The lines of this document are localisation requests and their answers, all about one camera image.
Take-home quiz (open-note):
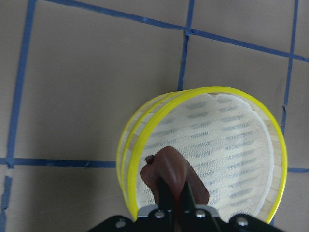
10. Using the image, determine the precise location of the yellow bottom steamer layer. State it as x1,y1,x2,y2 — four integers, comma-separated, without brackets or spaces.
116,90,187,212

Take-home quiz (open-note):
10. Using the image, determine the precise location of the brown bun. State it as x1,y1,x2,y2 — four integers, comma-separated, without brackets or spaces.
140,146,210,205

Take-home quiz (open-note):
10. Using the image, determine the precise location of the yellow steamer layer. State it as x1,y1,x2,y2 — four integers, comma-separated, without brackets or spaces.
129,87,287,223
116,90,187,212

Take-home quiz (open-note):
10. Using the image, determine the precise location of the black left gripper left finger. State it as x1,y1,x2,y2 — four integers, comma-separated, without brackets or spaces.
158,180,174,212

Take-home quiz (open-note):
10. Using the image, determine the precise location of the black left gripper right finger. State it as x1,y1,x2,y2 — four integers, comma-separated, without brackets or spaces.
181,182,196,213

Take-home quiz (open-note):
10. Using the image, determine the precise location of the yellow top steamer layer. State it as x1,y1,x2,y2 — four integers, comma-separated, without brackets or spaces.
129,87,287,223

